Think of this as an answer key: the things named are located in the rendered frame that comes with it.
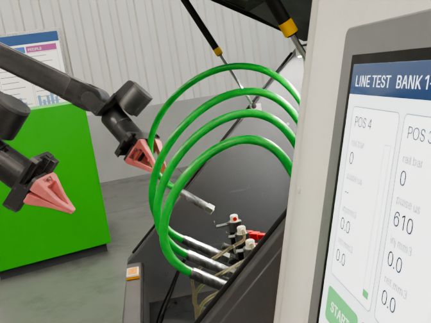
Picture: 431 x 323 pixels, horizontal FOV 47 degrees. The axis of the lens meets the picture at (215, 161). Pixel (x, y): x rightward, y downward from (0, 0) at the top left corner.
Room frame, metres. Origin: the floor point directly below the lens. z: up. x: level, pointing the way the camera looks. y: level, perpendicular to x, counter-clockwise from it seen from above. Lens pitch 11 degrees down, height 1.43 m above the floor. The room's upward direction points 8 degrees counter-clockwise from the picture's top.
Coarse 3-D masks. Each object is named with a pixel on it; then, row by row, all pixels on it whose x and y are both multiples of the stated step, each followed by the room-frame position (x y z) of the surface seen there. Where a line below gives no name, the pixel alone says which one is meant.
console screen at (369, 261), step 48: (384, 48) 0.42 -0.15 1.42; (384, 96) 0.40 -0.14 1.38; (336, 144) 0.49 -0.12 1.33; (384, 144) 0.39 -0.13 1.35; (336, 192) 0.47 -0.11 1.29; (384, 192) 0.38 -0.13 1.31; (336, 240) 0.45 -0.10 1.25; (384, 240) 0.36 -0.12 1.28; (336, 288) 0.43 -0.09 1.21; (384, 288) 0.35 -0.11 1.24
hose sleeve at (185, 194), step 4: (180, 192) 1.08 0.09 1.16; (184, 192) 1.08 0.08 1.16; (188, 192) 1.08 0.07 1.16; (180, 196) 1.09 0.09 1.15; (184, 196) 1.08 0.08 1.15; (188, 196) 1.08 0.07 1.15; (192, 196) 1.08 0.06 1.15; (188, 200) 1.08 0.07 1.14; (192, 200) 1.08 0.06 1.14; (196, 200) 1.07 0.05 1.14; (200, 200) 1.08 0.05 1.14; (196, 204) 1.07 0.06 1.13; (200, 204) 1.07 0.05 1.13; (204, 204) 1.07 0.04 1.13; (204, 208) 1.07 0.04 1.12
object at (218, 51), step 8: (184, 0) 1.30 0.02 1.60; (192, 8) 1.30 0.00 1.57; (192, 16) 1.30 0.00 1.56; (200, 24) 1.30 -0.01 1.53; (208, 32) 1.30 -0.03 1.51; (208, 40) 1.30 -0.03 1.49; (216, 48) 1.30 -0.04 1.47; (232, 72) 1.30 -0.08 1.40; (248, 96) 1.30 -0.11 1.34; (256, 104) 1.30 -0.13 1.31
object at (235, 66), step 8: (224, 64) 1.05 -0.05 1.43; (232, 64) 1.04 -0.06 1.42; (240, 64) 1.04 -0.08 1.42; (248, 64) 1.03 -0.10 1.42; (256, 64) 1.04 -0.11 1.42; (208, 72) 1.06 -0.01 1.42; (216, 72) 1.05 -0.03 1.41; (264, 72) 1.03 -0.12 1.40; (272, 72) 1.02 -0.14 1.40; (192, 80) 1.07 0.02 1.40; (200, 80) 1.07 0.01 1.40; (280, 80) 1.02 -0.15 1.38; (184, 88) 1.07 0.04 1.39; (288, 88) 1.01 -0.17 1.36; (176, 96) 1.08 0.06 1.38; (296, 96) 1.01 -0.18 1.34; (168, 104) 1.08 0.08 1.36; (160, 112) 1.09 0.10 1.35; (160, 120) 1.10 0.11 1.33; (152, 128) 1.10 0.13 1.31; (152, 136) 1.10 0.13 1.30; (152, 144) 1.10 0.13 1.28; (152, 152) 1.10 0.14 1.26; (160, 176) 1.10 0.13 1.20; (168, 184) 1.09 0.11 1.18
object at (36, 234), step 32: (32, 128) 3.96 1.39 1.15; (64, 128) 4.05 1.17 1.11; (64, 160) 4.03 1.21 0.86; (0, 192) 3.84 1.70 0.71; (96, 192) 4.10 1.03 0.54; (0, 224) 3.82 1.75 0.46; (32, 224) 3.90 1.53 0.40; (64, 224) 3.99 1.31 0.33; (96, 224) 4.08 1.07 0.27; (0, 256) 3.80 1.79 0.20; (32, 256) 3.88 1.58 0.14; (64, 256) 4.01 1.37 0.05
